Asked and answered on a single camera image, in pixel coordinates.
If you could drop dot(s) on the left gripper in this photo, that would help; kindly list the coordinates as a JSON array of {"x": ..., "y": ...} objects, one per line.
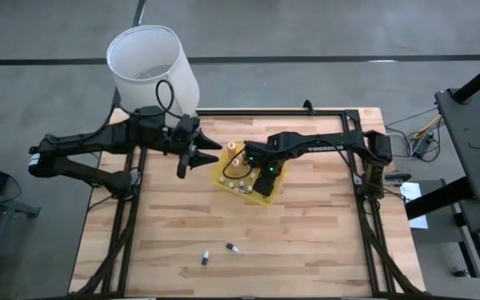
[{"x": 183, "y": 135}]

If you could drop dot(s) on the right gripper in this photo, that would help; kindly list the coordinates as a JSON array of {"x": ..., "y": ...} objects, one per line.
[{"x": 265, "y": 158}]

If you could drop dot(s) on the large yellow food coloring bottle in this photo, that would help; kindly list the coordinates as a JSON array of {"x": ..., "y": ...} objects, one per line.
[
  {"x": 231, "y": 146},
  {"x": 236, "y": 162}
]

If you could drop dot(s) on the small blue food coloring bottle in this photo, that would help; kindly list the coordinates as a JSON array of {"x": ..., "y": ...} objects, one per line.
[{"x": 205, "y": 258}]

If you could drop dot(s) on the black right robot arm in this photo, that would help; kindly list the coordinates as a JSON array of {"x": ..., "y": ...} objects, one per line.
[{"x": 327, "y": 143}]

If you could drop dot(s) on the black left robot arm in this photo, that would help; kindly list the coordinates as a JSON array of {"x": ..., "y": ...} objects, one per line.
[{"x": 98, "y": 139}]

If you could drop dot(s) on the white-shaded silver table lamp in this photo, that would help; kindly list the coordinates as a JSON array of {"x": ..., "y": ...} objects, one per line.
[{"x": 152, "y": 62}]

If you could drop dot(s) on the white paper sheet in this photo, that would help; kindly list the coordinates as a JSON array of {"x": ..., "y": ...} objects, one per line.
[{"x": 413, "y": 191}]

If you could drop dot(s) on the black power strip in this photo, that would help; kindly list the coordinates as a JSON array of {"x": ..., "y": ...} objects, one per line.
[{"x": 423, "y": 146}]

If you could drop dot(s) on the black beam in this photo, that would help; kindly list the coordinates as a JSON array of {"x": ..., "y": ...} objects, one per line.
[{"x": 436, "y": 200}]

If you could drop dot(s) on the grey desk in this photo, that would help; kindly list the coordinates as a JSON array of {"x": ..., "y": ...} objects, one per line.
[{"x": 473, "y": 125}]

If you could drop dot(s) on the black pole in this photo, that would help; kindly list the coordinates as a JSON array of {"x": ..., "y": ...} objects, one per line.
[{"x": 477, "y": 79}]

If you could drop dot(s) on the small black floor object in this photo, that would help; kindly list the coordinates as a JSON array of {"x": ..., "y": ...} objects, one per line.
[{"x": 461, "y": 273}]

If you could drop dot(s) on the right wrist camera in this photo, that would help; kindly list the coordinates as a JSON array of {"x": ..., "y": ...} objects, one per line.
[{"x": 264, "y": 185}]

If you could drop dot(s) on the black aluminium rig frame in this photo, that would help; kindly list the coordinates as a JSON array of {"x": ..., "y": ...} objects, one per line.
[{"x": 265, "y": 112}]

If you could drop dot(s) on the small black camera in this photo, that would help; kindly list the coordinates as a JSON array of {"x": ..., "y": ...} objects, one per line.
[{"x": 307, "y": 106}]

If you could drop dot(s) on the black bracket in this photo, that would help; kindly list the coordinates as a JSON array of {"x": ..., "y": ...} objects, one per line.
[{"x": 396, "y": 178}]

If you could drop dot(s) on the grey metal desk frame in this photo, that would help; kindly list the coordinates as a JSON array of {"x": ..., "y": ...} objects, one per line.
[{"x": 23, "y": 208}]

